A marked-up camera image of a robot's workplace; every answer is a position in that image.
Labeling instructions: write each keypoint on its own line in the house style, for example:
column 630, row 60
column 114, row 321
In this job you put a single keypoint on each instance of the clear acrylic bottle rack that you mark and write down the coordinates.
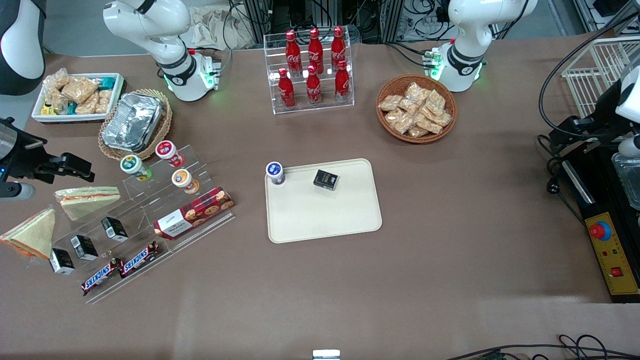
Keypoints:
column 325, row 102

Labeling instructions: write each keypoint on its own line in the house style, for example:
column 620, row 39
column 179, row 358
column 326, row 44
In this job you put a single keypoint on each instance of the snickers bar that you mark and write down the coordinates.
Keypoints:
column 101, row 276
column 141, row 258

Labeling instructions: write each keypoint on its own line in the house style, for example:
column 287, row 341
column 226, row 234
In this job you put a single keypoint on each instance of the triangle sandwich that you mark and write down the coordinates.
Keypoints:
column 85, row 200
column 35, row 232

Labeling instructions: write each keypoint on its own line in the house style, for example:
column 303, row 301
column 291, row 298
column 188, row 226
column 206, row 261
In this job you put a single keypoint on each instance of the red cola bottle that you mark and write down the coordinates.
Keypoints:
column 293, row 52
column 315, row 50
column 342, row 85
column 286, row 92
column 338, row 47
column 313, row 89

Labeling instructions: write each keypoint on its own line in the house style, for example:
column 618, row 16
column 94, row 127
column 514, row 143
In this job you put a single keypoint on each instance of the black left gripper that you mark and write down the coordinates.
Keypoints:
column 601, row 121

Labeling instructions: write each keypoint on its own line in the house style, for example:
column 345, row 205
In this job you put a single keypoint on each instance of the round wicker basket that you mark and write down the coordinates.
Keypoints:
column 390, row 127

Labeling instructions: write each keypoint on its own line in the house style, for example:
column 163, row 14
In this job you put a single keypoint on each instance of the aluminium frame rack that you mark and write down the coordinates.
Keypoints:
column 300, row 15

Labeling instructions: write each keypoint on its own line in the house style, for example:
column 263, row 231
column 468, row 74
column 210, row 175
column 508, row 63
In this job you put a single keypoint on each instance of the teal snack pack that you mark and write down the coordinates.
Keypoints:
column 105, row 82

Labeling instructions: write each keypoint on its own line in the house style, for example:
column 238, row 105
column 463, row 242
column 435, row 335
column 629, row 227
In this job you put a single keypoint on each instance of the orange lid yogurt cup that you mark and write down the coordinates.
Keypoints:
column 183, row 179

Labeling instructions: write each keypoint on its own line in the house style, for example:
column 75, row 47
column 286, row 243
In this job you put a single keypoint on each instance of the clear acrylic step stand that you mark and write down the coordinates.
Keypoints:
column 165, row 200

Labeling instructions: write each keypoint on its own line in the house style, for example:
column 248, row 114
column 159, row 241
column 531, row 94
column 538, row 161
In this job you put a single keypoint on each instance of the aluminium foil container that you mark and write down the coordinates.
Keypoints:
column 132, row 121

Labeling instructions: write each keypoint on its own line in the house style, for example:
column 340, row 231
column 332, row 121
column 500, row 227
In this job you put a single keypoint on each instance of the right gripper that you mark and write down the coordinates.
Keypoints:
column 26, row 159

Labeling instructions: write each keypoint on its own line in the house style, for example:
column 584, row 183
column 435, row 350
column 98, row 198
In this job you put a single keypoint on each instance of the flat wicker basket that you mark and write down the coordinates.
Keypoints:
column 165, row 122

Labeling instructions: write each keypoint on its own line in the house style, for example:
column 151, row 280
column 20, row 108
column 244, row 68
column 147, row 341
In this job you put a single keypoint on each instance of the clear plastic container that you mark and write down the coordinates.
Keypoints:
column 629, row 180

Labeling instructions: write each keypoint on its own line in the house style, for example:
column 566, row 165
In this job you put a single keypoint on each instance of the red plaid cookie box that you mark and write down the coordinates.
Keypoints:
column 195, row 212

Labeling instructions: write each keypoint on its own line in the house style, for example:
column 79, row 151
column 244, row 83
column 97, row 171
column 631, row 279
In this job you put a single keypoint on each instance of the red lid yogurt cup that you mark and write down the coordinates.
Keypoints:
column 168, row 152

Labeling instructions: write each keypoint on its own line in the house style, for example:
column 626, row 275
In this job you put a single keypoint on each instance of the small white device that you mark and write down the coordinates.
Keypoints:
column 326, row 355

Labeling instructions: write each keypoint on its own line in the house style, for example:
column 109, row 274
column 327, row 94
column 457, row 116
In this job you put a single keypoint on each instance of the beige plastic tray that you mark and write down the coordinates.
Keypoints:
column 325, row 210

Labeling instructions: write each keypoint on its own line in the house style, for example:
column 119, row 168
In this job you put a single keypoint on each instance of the clear snack pack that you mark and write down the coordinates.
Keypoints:
column 104, row 101
column 87, row 104
column 56, row 80
column 80, row 88
column 56, row 101

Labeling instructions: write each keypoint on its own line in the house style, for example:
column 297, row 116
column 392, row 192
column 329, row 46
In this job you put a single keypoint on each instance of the white rectangular bin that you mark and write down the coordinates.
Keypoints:
column 115, row 95

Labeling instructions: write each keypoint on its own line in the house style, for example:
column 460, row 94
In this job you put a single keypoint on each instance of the black control box yellow panel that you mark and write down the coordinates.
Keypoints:
column 610, row 250

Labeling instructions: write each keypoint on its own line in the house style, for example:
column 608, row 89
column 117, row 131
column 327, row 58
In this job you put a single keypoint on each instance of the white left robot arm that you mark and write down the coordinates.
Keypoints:
column 467, row 25

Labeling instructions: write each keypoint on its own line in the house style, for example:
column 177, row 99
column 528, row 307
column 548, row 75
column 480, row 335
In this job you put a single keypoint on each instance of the blue lid yogurt cup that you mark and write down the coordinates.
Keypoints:
column 275, row 172

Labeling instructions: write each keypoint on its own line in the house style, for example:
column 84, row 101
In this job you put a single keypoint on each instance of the clear cracker pack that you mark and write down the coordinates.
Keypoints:
column 435, row 102
column 415, row 92
column 429, row 125
column 419, row 132
column 400, row 121
column 390, row 103
column 442, row 119

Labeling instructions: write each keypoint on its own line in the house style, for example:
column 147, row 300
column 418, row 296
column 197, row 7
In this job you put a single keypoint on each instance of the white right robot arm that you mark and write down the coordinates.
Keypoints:
column 170, row 50

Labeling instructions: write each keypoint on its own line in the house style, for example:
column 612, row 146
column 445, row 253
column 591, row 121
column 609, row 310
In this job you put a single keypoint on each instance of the green lid yogurt cup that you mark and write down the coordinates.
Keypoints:
column 134, row 166

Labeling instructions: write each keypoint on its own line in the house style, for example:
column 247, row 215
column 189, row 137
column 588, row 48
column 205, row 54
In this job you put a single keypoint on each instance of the small black box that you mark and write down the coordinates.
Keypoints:
column 115, row 228
column 326, row 179
column 84, row 247
column 62, row 261

